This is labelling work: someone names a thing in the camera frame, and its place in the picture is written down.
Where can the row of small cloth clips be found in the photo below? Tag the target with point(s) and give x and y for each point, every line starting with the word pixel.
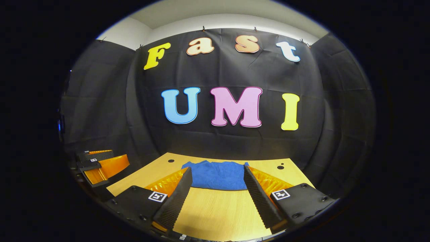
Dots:
pixel 203 29

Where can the blue button shirt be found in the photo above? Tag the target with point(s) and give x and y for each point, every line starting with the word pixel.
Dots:
pixel 216 176

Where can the black backdrop cloth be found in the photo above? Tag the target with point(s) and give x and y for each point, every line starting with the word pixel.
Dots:
pixel 235 141

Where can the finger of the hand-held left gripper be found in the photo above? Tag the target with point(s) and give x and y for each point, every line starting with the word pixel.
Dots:
pixel 97 156
pixel 111 166

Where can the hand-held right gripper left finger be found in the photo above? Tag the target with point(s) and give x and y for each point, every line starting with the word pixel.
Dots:
pixel 178 198

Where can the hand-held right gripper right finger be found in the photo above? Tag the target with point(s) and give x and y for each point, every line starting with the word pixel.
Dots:
pixel 258 198

